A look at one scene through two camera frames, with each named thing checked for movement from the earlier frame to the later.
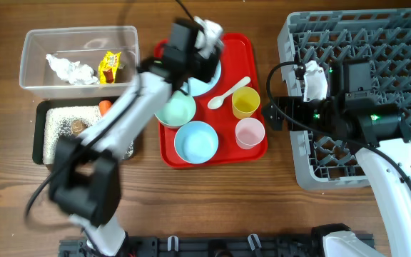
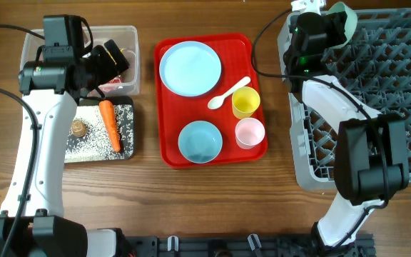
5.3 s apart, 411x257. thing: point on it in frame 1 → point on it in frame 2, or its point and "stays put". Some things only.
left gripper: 205,74 → 110,69
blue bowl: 196,142 stays put
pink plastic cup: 249,133 stays put
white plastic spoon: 217,101 stays put
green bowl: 179,110 → 352,21
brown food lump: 78,126 stays put
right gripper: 295,104 → 336,26
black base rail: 207,247 stays put
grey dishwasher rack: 399,43 stays put
